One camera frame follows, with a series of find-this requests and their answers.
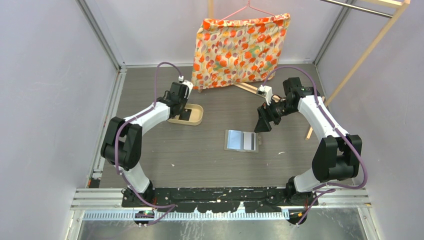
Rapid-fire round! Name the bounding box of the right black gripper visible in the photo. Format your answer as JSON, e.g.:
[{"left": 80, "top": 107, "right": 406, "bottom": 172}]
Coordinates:
[{"left": 255, "top": 96, "right": 297, "bottom": 133}]

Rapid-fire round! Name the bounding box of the white magnetic stripe card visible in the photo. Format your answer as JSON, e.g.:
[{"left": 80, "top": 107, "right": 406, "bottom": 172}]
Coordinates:
[{"left": 243, "top": 132, "right": 257, "bottom": 151}]

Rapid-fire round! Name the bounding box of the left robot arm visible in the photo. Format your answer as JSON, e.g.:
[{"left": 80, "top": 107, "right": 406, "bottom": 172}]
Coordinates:
[{"left": 100, "top": 80, "right": 194, "bottom": 207}]

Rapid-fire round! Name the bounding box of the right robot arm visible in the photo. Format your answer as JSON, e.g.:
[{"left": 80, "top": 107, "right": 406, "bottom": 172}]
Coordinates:
[{"left": 254, "top": 77, "right": 362, "bottom": 205}]

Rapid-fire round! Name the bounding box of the beige oval tray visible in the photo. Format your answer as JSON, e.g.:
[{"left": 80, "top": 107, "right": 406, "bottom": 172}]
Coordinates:
[{"left": 167, "top": 103, "right": 204, "bottom": 126}]

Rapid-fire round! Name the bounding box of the floral fabric bag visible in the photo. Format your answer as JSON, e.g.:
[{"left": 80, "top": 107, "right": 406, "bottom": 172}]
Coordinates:
[{"left": 191, "top": 13, "right": 291, "bottom": 91}]

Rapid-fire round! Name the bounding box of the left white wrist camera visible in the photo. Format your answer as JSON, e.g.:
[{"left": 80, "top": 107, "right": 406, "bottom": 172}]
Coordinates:
[{"left": 178, "top": 75, "right": 194, "bottom": 99}]

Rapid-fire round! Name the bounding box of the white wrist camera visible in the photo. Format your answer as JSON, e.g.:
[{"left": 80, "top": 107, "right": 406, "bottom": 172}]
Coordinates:
[
  {"left": 256, "top": 85, "right": 274, "bottom": 106},
  {"left": 178, "top": 75, "right": 194, "bottom": 99}
]

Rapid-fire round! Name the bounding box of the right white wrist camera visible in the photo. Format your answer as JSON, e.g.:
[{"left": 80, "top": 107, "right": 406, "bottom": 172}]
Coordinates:
[{"left": 256, "top": 85, "right": 274, "bottom": 106}]

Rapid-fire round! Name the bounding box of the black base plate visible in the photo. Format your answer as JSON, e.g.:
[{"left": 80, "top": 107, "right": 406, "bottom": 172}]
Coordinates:
[{"left": 141, "top": 186, "right": 315, "bottom": 214}]

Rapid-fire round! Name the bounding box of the aluminium front rail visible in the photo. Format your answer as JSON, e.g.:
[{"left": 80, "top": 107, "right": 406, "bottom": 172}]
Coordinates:
[{"left": 70, "top": 187, "right": 372, "bottom": 224}]

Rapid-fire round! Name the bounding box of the pink wire hanger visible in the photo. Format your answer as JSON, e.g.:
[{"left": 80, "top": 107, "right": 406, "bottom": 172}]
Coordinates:
[{"left": 221, "top": 0, "right": 276, "bottom": 22}]

